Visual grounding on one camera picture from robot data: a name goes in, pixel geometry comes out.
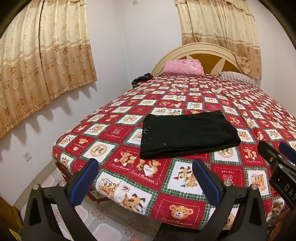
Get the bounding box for pink folded blanket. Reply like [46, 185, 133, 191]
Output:
[163, 59, 205, 76]

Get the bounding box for cream wooden headboard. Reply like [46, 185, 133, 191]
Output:
[152, 43, 243, 76]

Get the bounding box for black item beside bed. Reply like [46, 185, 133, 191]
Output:
[132, 73, 153, 88]

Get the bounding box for white wall socket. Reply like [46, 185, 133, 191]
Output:
[23, 152, 32, 162]

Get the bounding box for striped pillow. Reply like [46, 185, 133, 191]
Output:
[219, 71, 257, 87]

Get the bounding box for black pants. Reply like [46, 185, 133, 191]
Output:
[139, 110, 241, 160]

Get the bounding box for wooden furniture at corner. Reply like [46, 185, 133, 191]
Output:
[0, 197, 23, 237]

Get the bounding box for beige curtain behind headboard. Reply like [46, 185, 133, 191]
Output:
[175, 0, 262, 80]

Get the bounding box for red patchwork teddy bedspread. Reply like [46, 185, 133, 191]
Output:
[52, 75, 295, 229]

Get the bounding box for beige curtain on side wall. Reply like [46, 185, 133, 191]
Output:
[1, 1, 97, 136]

